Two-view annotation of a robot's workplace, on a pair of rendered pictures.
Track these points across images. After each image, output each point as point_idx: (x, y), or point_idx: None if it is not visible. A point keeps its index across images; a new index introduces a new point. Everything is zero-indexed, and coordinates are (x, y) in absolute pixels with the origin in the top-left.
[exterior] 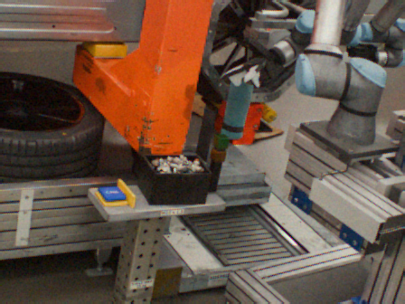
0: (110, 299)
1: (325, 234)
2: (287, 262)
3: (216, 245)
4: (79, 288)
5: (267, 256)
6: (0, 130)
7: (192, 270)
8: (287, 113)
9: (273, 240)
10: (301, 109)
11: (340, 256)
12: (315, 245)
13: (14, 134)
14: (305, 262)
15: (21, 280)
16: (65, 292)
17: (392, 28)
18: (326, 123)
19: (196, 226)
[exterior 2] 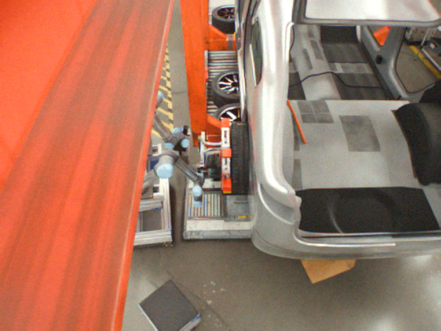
0: (191, 163)
1: (198, 233)
2: (167, 188)
3: (203, 194)
4: (198, 158)
5: (192, 207)
6: (219, 113)
7: (189, 179)
8: (342, 303)
9: (202, 214)
10: (350, 317)
11: (163, 206)
12: (191, 225)
13: (216, 115)
14: (164, 193)
15: (206, 147)
16: (197, 154)
17: (194, 185)
18: (149, 145)
19: (216, 192)
